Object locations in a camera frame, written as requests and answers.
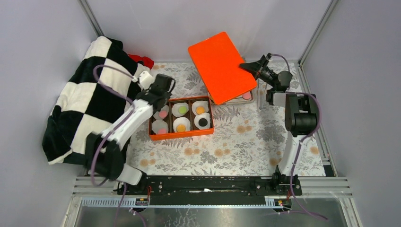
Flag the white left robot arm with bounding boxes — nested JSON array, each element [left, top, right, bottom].
[[86, 72, 176, 194]]

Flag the red cloth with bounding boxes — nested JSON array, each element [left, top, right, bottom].
[[128, 54, 155, 70]]

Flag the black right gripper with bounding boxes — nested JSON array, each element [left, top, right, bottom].
[[237, 58, 276, 88]]

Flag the stainless steel tray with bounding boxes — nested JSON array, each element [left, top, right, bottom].
[[221, 90, 255, 105]]

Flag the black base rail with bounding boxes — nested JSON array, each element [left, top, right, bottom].
[[116, 175, 303, 206]]

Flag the black cookie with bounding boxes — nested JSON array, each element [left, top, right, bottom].
[[198, 118, 209, 128]]

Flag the pink cookie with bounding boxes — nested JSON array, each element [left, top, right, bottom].
[[157, 128, 168, 135], [242, 91, 252, 100], [158, 111, 168, 119]]

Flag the black white checkered blanket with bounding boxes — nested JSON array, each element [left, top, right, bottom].
[[42, 36, 150, 165]]

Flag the steel tongs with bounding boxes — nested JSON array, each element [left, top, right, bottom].
[[257, 79, 266, 111]]

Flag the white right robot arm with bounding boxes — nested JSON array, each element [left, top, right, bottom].
[[239, 53, 322, 177]]

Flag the orange cookie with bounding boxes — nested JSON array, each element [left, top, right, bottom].
[[195, 106, 206, 114], [175, 124, 186, 132]]

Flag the orange tin lid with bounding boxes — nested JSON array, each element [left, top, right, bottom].
[[188, 32, 257, 105]]

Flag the orange cookie tin box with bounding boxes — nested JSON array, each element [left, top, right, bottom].
[[148, 96, 214, 140]]

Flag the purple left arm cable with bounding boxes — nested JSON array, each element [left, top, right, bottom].
[[90, 64, 139, 227]]

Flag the green cookie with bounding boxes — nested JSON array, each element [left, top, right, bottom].
[[178, 105, 188, 115]]

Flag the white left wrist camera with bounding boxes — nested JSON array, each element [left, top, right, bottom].
[[131, 70, 156, 90]]

